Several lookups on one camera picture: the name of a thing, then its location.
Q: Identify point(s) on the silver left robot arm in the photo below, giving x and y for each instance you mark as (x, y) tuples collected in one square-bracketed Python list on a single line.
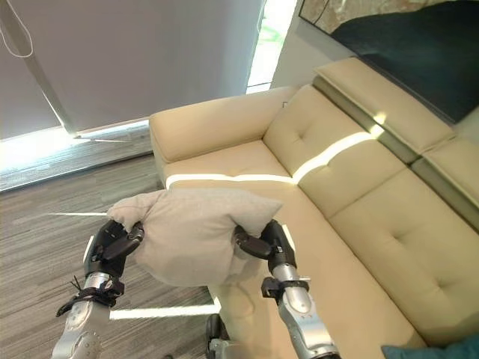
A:
[(86, 318)]

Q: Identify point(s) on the dark framed wall painting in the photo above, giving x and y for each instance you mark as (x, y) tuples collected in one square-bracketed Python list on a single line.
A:
[(404, 48)]

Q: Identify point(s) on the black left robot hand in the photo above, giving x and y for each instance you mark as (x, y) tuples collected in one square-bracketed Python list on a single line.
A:
[(112, 245)]

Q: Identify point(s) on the light grey cushion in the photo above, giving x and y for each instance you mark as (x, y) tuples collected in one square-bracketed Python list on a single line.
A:
[(194, 235)]

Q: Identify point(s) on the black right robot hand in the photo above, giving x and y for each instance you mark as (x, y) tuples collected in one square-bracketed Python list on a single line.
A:
[(266, 243)]

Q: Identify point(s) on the cream leather sofa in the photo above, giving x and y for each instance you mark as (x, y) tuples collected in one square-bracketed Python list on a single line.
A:
[(337, 205)]

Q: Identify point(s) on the teal cushion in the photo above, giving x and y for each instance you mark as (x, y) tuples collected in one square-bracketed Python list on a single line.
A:
[(430, 352)]

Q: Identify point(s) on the grey roller blind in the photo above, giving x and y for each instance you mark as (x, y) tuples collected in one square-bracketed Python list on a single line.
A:
[(112, 63)]

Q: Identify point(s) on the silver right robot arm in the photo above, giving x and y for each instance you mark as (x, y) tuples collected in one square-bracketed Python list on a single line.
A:
[(299, 318)]

